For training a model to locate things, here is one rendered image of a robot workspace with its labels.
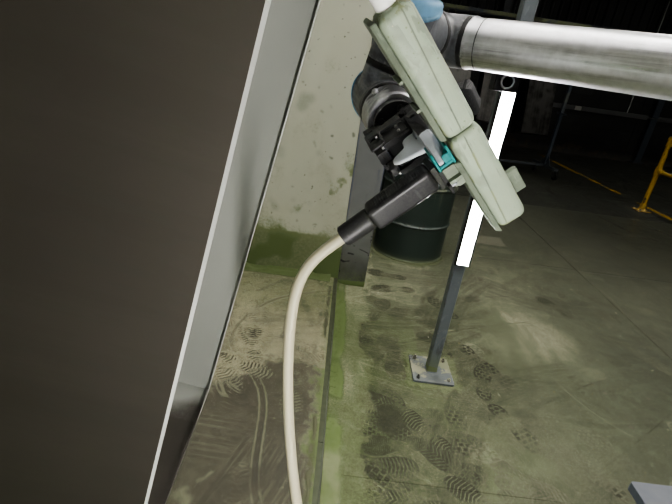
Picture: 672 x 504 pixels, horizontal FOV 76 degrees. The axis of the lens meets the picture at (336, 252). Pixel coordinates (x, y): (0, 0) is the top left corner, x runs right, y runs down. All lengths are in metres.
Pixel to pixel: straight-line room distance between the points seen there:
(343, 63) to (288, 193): 0.80
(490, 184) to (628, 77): 0.31
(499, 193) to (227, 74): 0.36
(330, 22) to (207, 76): 2.20
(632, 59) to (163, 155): 0.66
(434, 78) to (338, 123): 2.09
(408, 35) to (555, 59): 0.39
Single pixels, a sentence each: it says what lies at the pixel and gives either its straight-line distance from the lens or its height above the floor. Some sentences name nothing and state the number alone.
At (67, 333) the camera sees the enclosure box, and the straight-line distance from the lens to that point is 0.51.
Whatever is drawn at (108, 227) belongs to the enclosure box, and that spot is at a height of 1.19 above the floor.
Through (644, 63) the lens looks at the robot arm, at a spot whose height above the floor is 1.40.
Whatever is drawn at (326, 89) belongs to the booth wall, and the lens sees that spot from 2.55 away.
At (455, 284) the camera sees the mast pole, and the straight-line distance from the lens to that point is 2.01.
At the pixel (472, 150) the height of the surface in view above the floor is 1.27.
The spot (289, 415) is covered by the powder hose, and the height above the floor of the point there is 0.87.
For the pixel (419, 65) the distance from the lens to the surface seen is 0.48.
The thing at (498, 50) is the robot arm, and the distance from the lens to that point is 0.85.
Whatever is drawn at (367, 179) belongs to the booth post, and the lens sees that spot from 2.62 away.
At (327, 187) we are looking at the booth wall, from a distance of 2.64.
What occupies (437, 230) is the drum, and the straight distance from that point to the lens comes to 3.33.
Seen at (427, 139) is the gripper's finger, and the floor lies 1.27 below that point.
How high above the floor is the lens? 1.35
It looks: 24 degrees down
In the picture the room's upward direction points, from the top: 8 degrees clockwise
